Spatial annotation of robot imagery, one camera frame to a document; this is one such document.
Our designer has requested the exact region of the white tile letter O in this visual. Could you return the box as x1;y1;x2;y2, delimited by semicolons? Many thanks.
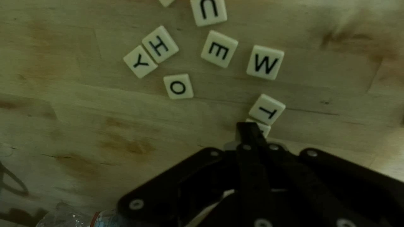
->
163;73;193;100

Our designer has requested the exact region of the white tile letter H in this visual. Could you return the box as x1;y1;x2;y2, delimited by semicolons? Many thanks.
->
142;25;180;63

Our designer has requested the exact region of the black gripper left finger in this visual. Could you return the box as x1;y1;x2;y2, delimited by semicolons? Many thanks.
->
236;122;277;227

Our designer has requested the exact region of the white tile letter R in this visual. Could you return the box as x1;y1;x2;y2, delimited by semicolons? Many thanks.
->
247;119;272;137

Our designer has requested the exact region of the white tile letter E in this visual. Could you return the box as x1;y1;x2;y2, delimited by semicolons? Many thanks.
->
201;30;239;68

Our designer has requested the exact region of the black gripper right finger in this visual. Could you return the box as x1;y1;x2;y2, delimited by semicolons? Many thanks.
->
267;144;404;227

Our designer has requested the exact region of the clear plastic bottle lying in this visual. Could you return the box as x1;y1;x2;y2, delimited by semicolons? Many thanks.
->
36;209;123;227

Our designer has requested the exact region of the white tile letter W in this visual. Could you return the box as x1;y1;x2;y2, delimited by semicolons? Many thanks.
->
247;45;284;81

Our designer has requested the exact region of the white tile letter T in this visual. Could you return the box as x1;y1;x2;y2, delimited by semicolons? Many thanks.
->
249;95;286;125

